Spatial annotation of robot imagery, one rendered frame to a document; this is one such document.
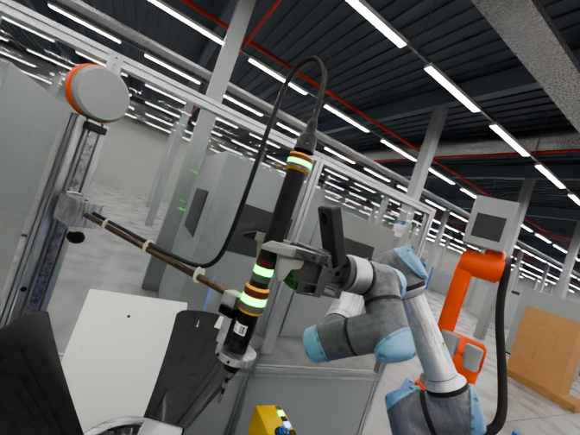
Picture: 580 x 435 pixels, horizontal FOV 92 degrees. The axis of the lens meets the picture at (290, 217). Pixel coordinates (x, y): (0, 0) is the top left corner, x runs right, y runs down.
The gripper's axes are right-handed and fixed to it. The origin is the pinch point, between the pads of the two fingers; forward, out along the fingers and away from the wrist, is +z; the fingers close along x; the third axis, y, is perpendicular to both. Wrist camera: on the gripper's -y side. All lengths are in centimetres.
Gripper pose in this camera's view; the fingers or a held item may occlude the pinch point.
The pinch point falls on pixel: (257, 236)
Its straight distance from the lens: 47.9
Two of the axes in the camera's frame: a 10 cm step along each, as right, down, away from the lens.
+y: -3.2, 9.5, -0.1
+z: -8.4, -2.9, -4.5
